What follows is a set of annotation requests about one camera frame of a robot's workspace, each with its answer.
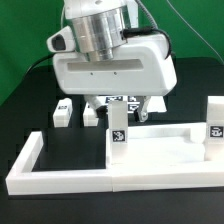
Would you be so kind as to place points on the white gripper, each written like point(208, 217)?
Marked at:
point(141, 67)

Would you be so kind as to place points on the white desk top tray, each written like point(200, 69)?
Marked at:
point(163, 145)

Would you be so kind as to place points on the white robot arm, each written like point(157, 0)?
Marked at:
point(100, 53)

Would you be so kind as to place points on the AprilTag marker sheet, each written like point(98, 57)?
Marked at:
point(156, 103)

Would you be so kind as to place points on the white U-shaped frame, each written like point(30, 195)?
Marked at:
point(23, 180)

